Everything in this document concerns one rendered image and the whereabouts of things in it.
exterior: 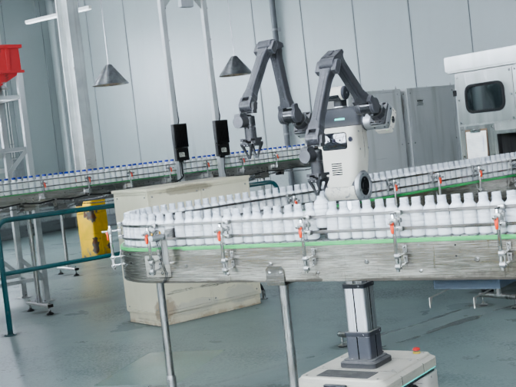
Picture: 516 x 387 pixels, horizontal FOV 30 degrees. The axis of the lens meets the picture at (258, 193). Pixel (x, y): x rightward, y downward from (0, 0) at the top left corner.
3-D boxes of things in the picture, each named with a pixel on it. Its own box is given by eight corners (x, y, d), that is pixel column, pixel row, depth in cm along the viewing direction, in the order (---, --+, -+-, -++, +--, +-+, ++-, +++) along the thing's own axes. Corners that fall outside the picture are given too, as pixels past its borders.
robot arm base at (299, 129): (308, 133, 502) (312, 112, 507) (300, 126, 497) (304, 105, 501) (294, 134, 508) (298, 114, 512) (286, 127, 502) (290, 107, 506)
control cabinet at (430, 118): (439, 243, 1167) (423, 86, 1157) (471, 244, 1127) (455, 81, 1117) (391, 254, 1117) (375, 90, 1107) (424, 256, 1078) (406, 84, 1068)
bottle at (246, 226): (245, 242, 458) (241, 207, 458) (257, 240, 457) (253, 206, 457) (243, 243, 453) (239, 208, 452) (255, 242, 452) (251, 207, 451)
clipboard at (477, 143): (469, 168, 807) (465, 129, 805) (491, 167, 788) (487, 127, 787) (465, 168, 804) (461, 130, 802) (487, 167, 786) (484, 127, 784)
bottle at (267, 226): (279, 240, 448) (276, 205, 448) (271, 242, 444) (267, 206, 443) (270, 240, 453) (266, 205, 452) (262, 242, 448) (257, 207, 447)
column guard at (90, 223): (78, 258, 1482) (70, 187, 1476) (96, 254, 1514) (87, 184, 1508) (96, 257, 1460) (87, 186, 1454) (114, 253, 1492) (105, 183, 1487)
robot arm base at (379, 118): (373, 104, 486) (369, 126, 482) (365, 97, 480) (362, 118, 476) (388, 103, 481) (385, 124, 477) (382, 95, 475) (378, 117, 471)
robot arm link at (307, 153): (325, 133, 429) (308, 135, 434) (311, 134, 419) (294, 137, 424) (327, 160, 429) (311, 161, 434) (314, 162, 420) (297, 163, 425)
